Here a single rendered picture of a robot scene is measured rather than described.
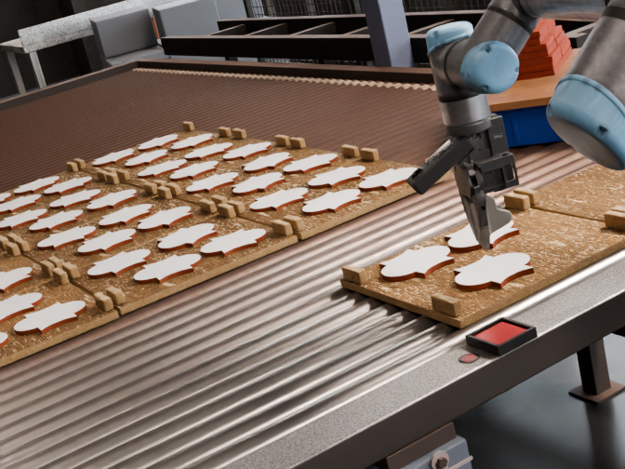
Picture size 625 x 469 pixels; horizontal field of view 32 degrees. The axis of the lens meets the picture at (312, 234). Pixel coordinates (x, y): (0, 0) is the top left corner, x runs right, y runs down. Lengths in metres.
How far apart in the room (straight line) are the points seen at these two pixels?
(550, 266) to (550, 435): 1.43
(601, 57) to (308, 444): 0.65
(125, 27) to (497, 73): 5.66
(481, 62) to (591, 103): 0.38
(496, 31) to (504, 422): 1.91
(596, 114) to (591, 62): 0.06
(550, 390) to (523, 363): 1.81
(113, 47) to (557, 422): 4.57
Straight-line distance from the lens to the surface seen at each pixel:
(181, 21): 6.83
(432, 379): 1.62
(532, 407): 3.42
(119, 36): 7.15
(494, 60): 1.60
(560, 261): 1.90
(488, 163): 1.75
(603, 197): 2.17
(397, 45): 3.88
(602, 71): 1.25
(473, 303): 1.79
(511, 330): 1.69
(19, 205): 3.25
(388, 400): 1.59
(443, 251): 2.00
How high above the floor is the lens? 1.63
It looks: 18 degrees down
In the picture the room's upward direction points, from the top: 14 degrees counter-clockwise
